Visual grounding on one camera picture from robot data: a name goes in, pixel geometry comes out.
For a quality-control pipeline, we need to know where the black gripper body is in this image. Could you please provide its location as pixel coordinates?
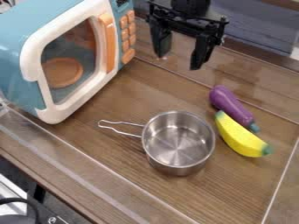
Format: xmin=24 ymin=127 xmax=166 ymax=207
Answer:
xmin=146 ymin=0 xmax=230 ymax=37

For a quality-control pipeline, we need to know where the blue toy microwave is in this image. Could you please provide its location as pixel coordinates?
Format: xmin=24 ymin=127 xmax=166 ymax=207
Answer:
xmin=0 ymin=0 xmax=136 ymax=124

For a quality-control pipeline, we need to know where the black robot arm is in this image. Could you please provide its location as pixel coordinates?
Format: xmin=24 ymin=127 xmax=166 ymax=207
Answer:
xmin=146 ymin=0 xmax=230 ymax=70

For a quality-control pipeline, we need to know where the yellow toy banana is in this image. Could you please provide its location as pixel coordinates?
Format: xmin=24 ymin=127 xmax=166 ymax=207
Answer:
xmin=215 ymin=110 xmax=274 ymax=158

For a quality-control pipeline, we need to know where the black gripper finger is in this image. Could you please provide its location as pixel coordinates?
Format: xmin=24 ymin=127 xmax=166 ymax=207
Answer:
xmin=150 ymin=17 xmax=172 ymax=58
xmin=190 ymin=33 xmax=218 ymax=70

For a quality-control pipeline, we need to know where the black cable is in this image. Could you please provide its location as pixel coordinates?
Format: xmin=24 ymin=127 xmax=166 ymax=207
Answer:
xmin=0 ymin=197 xmax=43 ymax=224

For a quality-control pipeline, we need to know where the purple toy eggplant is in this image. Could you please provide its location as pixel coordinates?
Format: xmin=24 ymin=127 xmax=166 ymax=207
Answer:
xmin=210 ymin=85 xmax=260 ymax=133

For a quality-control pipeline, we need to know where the black table leg bracket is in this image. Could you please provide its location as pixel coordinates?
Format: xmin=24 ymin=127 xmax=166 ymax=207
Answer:
xmin=27 ymin=184 xmax=70 ymax=224

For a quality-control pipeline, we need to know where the silver pot with handle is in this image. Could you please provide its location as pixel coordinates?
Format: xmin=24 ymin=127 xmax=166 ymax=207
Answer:
xmin=98 ymin=111 xmax=216 ymax=177

